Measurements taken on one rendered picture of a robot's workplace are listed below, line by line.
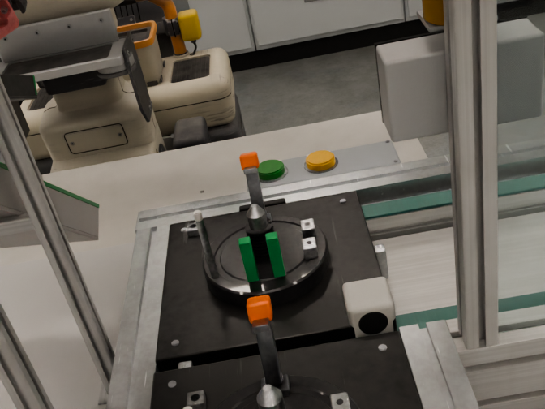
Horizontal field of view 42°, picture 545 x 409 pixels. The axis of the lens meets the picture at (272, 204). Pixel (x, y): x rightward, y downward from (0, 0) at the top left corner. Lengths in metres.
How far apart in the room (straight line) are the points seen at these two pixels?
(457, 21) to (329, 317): 0.33
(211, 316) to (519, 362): 0.31
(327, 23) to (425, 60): 3.29
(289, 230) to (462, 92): 0.34
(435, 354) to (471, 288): 0.09
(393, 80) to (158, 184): 0.74
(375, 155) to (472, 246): 0.40
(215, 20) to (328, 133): 2.57
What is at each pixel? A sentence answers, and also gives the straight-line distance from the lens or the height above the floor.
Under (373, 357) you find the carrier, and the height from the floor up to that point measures 0.97.
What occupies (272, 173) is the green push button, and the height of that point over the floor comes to 0.97.
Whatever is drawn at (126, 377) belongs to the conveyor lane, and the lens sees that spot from 0.74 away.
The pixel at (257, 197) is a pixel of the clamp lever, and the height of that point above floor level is 1.03.
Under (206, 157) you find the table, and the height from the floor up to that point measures 0.86.
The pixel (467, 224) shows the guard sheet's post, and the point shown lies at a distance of 0.60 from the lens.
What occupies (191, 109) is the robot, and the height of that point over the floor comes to 0.75.
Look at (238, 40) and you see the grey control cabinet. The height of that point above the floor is 0.18.
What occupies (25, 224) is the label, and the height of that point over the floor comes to 1.11.
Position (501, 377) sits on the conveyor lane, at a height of 0.92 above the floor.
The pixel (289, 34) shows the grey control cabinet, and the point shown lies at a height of 0.16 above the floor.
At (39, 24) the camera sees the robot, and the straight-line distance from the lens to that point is 1.40.
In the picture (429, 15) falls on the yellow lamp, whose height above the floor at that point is 1.27.
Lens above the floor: 1.45
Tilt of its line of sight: 33 degrees down
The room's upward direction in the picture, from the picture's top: 12 degrees counter-clockwise
